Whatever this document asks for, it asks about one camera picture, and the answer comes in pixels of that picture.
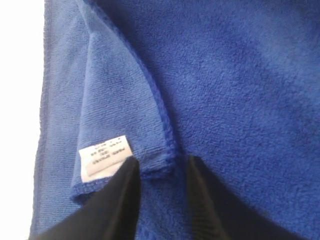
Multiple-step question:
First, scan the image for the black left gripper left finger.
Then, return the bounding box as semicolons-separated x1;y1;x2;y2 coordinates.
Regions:
35;157;141;240

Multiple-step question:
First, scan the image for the blue microfiber towel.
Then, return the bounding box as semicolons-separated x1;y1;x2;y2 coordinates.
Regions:
30;0;320;240

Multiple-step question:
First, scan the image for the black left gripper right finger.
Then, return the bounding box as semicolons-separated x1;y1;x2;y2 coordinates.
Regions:
186;155;293;240

